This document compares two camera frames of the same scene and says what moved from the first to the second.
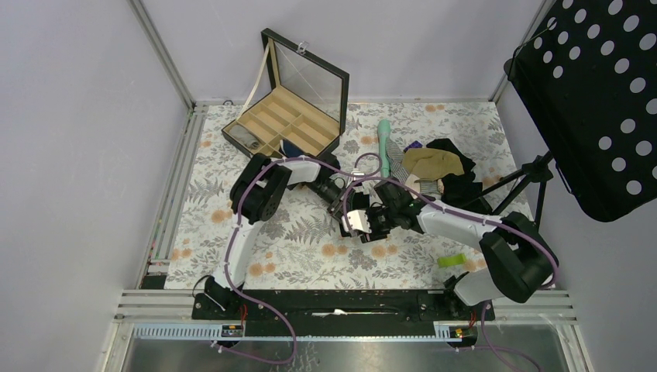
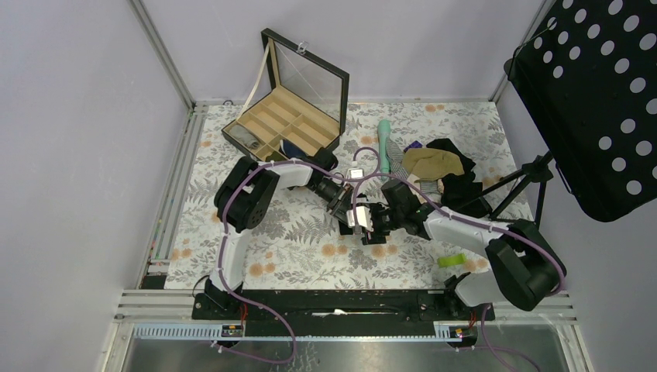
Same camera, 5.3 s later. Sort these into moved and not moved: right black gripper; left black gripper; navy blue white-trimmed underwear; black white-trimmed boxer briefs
Moved: black white-trimmed boxer briefs
Not moved: navy blue white-trimmed underwear; right black gripper; left black gripper
